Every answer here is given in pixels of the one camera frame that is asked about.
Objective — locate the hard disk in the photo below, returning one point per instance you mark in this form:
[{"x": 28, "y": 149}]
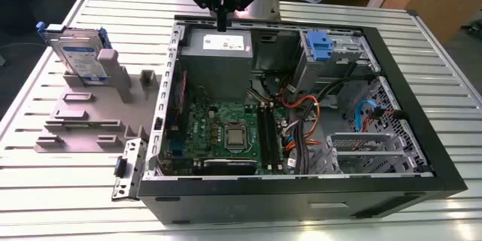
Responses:
[{"x": 80, "y": 57}]

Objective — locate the metal disk bay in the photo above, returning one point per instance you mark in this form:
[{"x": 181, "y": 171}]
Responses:
[{"x": 358, "y": 136}]

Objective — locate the grey power supply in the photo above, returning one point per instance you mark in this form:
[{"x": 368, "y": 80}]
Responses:
[{"x": 214, "y": 77}]

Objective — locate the green motherboard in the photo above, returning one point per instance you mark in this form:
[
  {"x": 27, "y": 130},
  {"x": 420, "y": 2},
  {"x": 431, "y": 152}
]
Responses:
[{"x": 203, "y": 122}]

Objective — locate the silver CPU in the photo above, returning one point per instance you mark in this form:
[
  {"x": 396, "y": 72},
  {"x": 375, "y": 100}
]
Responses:
[{"x": 235, "y": 136}]

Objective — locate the black RAM slot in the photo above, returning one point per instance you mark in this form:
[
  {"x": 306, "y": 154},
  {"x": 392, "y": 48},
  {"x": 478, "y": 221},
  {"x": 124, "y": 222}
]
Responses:
[
  {"x": 275, "y": 139},
  {"x": 264, "y": 136}
]

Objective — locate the grey parts rack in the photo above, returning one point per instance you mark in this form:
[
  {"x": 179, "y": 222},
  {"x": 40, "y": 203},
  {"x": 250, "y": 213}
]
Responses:
[{"x": 101, "y": 117}]

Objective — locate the CPU socket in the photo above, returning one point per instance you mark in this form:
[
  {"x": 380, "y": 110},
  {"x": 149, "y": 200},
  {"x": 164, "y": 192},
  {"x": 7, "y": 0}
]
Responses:
[{"x": 235, "y": 150}]

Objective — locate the green RAM stick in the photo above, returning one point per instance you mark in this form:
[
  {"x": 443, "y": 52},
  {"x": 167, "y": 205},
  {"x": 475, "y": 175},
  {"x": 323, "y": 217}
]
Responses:
[{"x": 76, "y": 125}]

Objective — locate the black graphics card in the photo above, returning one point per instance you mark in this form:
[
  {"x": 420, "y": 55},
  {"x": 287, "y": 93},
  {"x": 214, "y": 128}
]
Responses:
[{"x": 226, "y": 166}]

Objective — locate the black PC case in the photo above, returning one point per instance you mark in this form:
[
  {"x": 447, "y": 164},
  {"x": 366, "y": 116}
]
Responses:
[{"x": 263, "y": 204}]

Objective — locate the metal card retention bracket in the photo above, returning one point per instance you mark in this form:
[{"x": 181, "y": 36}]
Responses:
[{"x": 132, "y": 150}]

